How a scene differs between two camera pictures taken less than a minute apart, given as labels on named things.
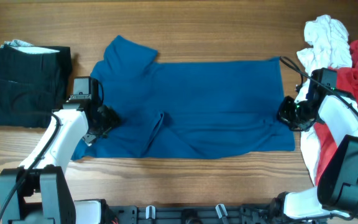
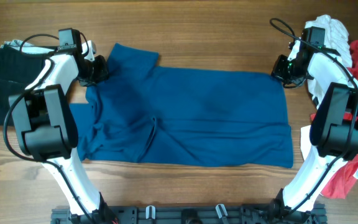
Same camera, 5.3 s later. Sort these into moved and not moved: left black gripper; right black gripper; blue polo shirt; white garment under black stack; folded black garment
Moved: right black gripper; left black gripper; blue polo shirt
Not moved: folded black garment; white garment under black stack
